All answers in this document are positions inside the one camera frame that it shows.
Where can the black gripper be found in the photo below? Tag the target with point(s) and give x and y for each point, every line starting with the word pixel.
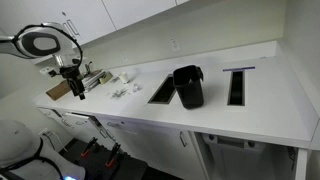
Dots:
pixel 74 81

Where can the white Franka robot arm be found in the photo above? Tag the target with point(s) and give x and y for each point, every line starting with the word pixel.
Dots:
pixel 18 46

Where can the white closed drawer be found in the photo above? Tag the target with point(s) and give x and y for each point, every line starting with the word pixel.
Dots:
pixel 126 128
pixel 45 111

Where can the wooden cutting board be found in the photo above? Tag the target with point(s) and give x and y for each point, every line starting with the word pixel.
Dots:
pixel 57 90

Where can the large pile of paper clips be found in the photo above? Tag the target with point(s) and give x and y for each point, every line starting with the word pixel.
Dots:
pixel 118 94

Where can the white cup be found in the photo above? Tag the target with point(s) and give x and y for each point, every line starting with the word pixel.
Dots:
pixel 124 77

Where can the crumpled white paper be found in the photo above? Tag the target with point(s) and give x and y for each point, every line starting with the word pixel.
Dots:
pixel 136 87

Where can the black robot platform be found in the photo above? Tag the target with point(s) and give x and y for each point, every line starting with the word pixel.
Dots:
pixel 100 166

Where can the white upper cabinet door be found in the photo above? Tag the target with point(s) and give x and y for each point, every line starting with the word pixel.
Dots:
pixel 33 11
pixel 93 16
pixel 140 10

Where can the round cabinet lock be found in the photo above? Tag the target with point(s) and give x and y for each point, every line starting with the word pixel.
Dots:
pixel 63 13

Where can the white base cabinet door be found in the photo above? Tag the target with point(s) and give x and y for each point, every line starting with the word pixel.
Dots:
pixel 160 153

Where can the black trash bin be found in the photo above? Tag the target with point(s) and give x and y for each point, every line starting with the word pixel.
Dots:
pixel 190 90

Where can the purple tape strip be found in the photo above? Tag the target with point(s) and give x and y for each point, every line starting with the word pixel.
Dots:
pixel 239 69

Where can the low white wall outlet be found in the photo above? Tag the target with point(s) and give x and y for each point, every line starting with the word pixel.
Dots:
pixel 45 132

